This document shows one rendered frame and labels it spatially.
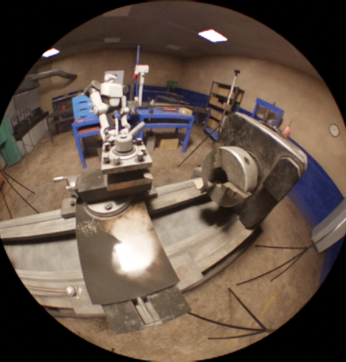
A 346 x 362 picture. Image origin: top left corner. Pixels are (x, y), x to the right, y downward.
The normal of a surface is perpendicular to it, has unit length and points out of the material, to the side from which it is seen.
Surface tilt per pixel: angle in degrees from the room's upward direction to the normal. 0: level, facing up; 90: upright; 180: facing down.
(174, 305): 0
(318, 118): 90
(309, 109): 90
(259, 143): 90
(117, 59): 90
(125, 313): 0
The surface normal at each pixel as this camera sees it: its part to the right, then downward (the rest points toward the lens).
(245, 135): -0.88, 0.20
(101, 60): 0.43, 0.69
